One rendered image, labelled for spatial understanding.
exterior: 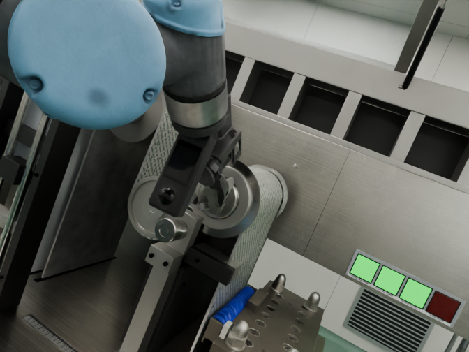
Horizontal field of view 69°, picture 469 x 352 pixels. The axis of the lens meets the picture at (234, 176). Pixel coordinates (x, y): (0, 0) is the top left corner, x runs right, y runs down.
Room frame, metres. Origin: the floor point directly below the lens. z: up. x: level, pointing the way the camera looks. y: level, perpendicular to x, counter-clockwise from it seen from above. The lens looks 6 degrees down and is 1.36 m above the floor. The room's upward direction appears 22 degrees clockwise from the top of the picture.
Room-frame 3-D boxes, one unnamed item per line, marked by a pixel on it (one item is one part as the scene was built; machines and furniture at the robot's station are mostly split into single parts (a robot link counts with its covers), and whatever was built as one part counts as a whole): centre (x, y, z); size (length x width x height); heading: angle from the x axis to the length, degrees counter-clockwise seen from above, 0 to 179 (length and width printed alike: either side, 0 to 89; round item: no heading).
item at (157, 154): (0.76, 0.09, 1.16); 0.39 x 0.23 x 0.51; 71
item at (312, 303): (0.84, -0.31, 1.05); 0.04 x 0.04 x 0.04
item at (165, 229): (0.54, 0.07, 1.18); 0.04 x 0.02 x 0.04; 71
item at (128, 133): (0.81, 0.20, 1.33); 0.25 x 0.14 x 0.14; 161
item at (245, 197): (0.72, -0.03, 1.25); 0.26 x 0.12 x 0.12; 161
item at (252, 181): (0.61, 0.01, 1.25); 0.15 x 0.01 x 0.15; 71
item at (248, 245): (0.70, -0.09, 1.11); 0.23 x 0.01 x 0.18; 161
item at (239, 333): (0.55, -0.11, 1.05); 0.04 x 0.04 x 0.04
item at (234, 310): (0.69, -0.11, 1.03); 0.21 x 0.04 x 0.03; 161
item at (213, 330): (0.69, -0.11, 1.01); 0.23 x 0.03 x 0.05; 161
